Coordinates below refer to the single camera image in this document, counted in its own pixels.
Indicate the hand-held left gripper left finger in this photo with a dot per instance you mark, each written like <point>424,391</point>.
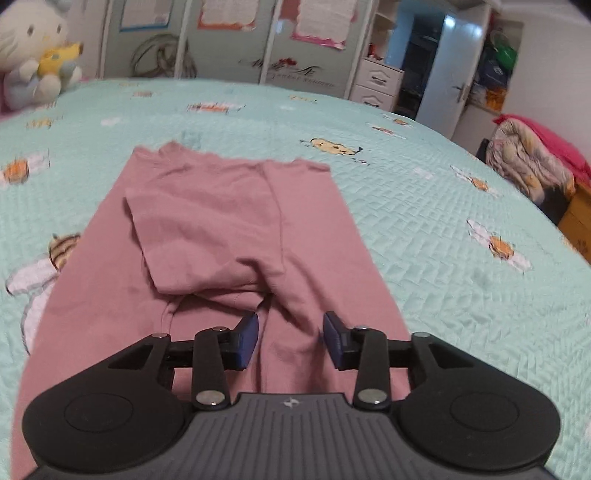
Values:
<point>247,341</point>

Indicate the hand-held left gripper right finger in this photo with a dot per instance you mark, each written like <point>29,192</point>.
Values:
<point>332,339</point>

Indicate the pink t-shirt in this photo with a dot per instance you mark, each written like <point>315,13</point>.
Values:
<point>207,221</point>

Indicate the teal bee-print bedspread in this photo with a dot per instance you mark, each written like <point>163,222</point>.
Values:
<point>438,194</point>

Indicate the white drawer cabinet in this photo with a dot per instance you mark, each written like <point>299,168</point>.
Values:
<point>376,85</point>

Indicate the rolled floral quilt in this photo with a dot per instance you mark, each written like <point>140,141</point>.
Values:
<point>521,161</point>

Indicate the black chair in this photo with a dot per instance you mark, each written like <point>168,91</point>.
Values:
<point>556,207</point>

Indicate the wooden cabinet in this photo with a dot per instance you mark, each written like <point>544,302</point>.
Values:
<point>579,217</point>

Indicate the white door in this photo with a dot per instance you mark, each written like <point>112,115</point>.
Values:
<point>448,78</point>

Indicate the orange bag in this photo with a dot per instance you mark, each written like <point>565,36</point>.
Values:
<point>496,99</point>

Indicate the wardrobe with sliding doors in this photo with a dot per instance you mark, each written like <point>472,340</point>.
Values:
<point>272,46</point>

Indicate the pink blanket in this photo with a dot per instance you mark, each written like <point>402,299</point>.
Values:
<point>558,143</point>

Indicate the blue bag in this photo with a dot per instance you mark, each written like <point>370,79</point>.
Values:
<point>489,74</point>

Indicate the white corner shelf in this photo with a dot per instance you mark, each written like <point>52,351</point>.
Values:
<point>383,27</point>

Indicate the green bag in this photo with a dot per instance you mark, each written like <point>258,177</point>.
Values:
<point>505,55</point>

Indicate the small yellow plush toy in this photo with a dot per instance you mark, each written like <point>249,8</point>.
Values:
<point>57,57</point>

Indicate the white cat plush toy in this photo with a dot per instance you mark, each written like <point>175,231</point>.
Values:
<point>27,32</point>

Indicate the pink-bordered wall poster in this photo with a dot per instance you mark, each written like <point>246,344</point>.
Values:
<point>323,21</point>

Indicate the orange-bordered wall poster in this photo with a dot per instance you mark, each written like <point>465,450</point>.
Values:
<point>228,11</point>

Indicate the blue-bordered wall poster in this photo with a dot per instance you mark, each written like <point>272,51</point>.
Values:
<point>147,14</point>

